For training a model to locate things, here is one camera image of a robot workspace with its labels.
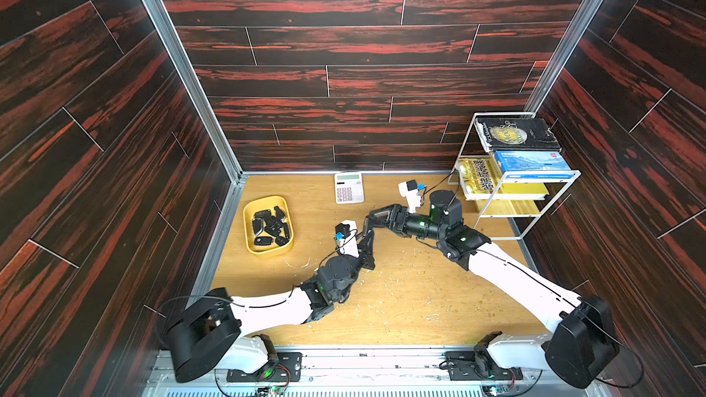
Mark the blue book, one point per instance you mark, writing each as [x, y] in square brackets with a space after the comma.
[529, 165]

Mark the yellow book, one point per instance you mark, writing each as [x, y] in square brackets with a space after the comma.
[480, 176]

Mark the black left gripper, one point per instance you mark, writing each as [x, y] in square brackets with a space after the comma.
[364, 255]

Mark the white metal shelf rack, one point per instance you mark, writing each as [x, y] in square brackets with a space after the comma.
[522, 215]

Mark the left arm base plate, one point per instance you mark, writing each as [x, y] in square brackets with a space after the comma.
[288, 368]

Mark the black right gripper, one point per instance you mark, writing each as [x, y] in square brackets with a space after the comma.
[396, 218]

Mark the yellow plastic storage box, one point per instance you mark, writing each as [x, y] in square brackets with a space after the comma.
[267, 203]

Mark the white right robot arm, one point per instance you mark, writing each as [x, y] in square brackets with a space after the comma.
[579, 341]

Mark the black chrome Mercedes car key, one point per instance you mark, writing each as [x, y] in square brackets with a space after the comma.
[279, 213]

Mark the black car key front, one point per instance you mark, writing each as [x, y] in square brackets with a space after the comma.
[264, 214]

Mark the white calculator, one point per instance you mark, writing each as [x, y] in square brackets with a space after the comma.
[349, 188]

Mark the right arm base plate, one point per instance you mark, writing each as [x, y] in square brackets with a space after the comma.
[469, 365]

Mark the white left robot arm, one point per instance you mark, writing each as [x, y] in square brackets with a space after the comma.
[223, 331]

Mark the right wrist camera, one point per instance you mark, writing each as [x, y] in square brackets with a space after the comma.
[413, 192]

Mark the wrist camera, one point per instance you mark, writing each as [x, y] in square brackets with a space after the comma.
[346, 239]
[413, 192]

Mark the black flip car key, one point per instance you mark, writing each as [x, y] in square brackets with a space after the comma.
[274, 228]

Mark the black book gold emblem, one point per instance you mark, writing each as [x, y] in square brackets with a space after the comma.
[516, 135]

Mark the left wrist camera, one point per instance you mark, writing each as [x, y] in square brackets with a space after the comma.
[346, 239]

